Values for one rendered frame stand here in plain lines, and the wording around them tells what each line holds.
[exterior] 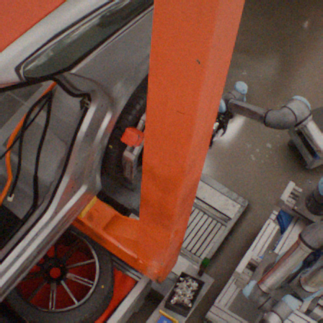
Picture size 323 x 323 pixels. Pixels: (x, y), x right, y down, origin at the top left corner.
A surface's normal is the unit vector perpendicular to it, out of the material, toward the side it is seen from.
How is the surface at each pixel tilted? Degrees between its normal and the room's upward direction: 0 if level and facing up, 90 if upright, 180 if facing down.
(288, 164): 0
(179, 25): 90
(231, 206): 0
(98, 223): 0
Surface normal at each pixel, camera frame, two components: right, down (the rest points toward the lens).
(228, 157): 0.07, -0.53
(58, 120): -0.47, 0.36
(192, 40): -0.57, 0.68
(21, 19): 0.82, 0.51
